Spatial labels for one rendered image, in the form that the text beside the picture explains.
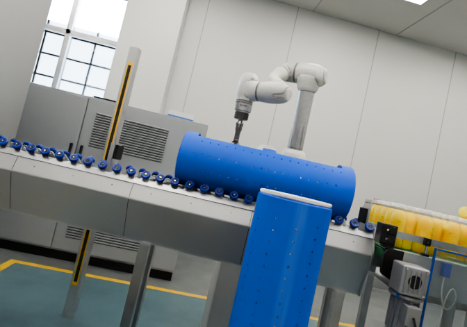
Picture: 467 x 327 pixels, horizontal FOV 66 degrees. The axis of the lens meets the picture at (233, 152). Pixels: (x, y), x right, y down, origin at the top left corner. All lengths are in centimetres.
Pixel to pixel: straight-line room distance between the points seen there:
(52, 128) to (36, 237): 95
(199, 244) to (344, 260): 70
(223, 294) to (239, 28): 346
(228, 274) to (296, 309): 105
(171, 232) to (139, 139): 160
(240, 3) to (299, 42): 92
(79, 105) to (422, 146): 428
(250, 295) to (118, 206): 83
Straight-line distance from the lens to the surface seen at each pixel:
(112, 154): 195
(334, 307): 194
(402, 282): 171
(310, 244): 130
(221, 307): 240
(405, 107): 541
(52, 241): 355
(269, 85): 183
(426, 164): 552
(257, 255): 132
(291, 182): 175
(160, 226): 183
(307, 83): 229
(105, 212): 190
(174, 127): 328
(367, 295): 237
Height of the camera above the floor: 107
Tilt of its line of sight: 3 degrees up
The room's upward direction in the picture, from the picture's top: 13 degrees clockwise
